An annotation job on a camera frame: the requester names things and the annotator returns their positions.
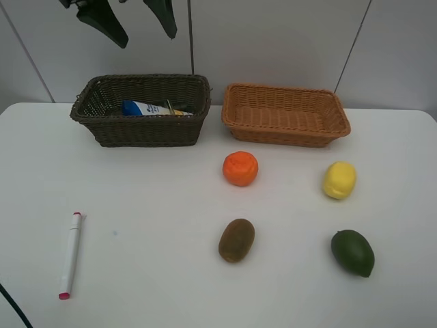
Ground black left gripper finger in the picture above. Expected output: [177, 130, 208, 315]
[143, 0, 178, 40]
[76, 0, 128, 49]

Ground dark green spray bottle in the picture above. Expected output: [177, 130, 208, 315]
[164, 99, 193, 116]

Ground white marker red caps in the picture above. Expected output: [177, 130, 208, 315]
[58, 212, 83, 300]

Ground brown kiwi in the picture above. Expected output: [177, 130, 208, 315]
[218, 219, 255, 263]

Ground dark brown wicker basket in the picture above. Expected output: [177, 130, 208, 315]
[70, 74, 211, 148]

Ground orange fruit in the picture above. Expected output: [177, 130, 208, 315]
[222, 151, 259, 187]

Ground yellow lemon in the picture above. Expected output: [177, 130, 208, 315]
[322, 161, 357, 200]

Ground orange wicker basket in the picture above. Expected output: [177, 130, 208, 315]
[221, 83, 351, 148]

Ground white tube blue cap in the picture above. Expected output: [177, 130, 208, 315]
[122, 100, 172, 116]

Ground green lime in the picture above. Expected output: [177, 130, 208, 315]
[330, 230, 375, 278]

